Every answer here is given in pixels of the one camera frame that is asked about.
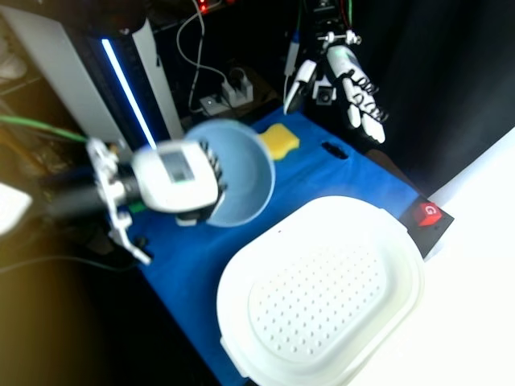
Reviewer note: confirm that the white plastic drainer basin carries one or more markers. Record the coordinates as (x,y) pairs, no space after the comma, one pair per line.
(322,301)

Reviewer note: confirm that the white board panel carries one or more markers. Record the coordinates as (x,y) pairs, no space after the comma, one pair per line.
(475,281)

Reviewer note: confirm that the yellow and green sponge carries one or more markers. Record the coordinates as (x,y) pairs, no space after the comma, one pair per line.
(281,140)

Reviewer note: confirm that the red block with letter G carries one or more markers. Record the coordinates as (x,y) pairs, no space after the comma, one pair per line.
(429,213)

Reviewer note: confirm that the white power strip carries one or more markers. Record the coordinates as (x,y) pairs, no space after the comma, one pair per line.
(237,94)

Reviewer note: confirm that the red indicator light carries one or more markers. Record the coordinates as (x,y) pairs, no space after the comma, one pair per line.
(203,6)

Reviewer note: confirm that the white power adapter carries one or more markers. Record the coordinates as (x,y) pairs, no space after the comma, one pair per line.
(210,104)

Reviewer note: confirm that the light blue bowl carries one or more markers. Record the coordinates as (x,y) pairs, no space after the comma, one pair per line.
(245,169)

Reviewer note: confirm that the blue cloth mat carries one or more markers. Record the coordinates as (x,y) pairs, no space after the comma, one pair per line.
(301,177)

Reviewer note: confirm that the white tower with blue light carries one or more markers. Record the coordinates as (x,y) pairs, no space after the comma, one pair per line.
(60,80)

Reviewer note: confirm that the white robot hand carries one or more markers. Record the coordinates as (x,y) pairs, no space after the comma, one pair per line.
(342,60)
(177,177)

